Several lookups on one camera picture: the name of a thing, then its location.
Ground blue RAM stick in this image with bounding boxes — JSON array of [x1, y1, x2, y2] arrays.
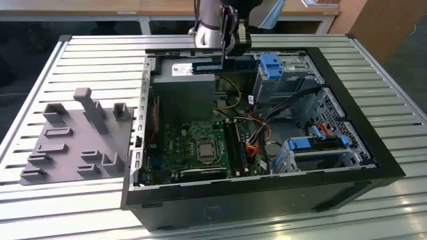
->
[[190, 59, 258, 75]]

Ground blue drive bay latch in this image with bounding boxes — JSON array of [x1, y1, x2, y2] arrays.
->
[[258, 53, 284, 80]]

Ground metal drive cage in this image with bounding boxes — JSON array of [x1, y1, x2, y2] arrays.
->
[[250, 53, 326, 105]]

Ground grey power supply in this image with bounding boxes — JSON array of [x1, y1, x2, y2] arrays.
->
[[150, 58, 217, 124]]

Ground metal CPU socket cover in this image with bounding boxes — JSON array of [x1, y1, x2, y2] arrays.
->
[[194, 138, 220, 165]]

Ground wooden cabinet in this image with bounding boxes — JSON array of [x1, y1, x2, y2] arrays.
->
[[328, 0, 427, 65]]

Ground silver CPU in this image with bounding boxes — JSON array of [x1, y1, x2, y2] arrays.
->
[[198, 145, 216, 159]]

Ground blue disk carrier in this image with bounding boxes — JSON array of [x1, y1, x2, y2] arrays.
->
[[288, 136, 351, 153]]

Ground green motherboard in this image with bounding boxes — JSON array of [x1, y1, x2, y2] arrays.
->
[[142, 117, 268, 186]]

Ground black expansion card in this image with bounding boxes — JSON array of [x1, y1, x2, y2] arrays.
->
[[178, 166, 228, 180]]

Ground metal disk bay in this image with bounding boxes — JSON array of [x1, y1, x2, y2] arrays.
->
[[269, 134, 379, 174]]

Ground grey parts rack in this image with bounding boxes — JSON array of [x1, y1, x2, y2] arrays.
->
[[18, 87, 134, 186]]

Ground black PC case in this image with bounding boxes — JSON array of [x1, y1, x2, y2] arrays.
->
[[118, 46, 407, 232]]

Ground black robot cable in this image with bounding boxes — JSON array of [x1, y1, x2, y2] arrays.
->
[[186, 0, 201, 35]]

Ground yellow wire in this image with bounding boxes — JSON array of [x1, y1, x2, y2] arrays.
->
[[212, 76, 242, 111]]

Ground black cable bundle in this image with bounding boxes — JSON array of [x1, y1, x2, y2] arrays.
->
[[252, 87, 321, 121]]

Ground red wire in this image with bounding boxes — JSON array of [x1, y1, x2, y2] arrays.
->
[[148, 98, 160, 149]]

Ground orange wire bundle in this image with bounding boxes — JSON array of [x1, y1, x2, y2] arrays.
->
[[245, 145, 265, 159]]

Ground wooden desk white frame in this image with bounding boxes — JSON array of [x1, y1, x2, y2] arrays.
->
[[0, 0, 341, 35]]

